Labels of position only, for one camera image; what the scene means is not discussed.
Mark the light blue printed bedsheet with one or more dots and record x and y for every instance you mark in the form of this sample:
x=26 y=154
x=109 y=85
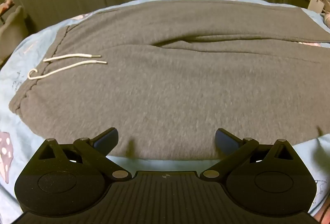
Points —
x=15 y=90

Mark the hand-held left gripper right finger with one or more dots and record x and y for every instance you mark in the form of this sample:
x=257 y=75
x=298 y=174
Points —
x=224 y=140

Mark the pale plush toy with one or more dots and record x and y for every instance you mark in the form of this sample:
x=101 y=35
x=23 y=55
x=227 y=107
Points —
x=327 y=11

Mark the grey sweat pants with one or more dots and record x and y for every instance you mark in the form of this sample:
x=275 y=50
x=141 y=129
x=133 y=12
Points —
x=180 y=79

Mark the grey scalloped chair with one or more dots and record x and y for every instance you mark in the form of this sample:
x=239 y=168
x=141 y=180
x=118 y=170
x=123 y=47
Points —
x=11 y=30

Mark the pink plush toy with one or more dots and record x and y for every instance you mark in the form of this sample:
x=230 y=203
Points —
x=7 y=1

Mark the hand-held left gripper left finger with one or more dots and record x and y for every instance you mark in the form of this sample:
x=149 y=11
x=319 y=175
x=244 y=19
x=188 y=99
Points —
x=107 y=137

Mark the white box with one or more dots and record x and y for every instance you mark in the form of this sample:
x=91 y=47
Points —
x=315 y=3

